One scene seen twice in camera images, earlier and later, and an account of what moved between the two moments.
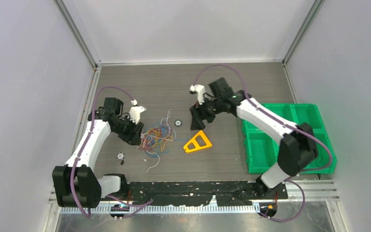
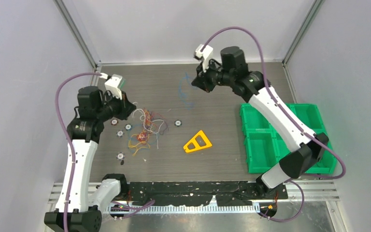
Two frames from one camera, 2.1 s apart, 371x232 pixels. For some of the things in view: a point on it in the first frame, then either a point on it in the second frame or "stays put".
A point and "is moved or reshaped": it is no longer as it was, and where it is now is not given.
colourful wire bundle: [157, 137] is moved or reshaped
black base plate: [226, 193] stays put
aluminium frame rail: [314, 190] stays put
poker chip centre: [178, 123] stays put
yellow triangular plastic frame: [199, 141] stays put
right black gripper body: [209, 109] -> [210, 79]
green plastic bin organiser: [262, 148] stays put
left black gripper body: [125, 123] -> [118, 107]
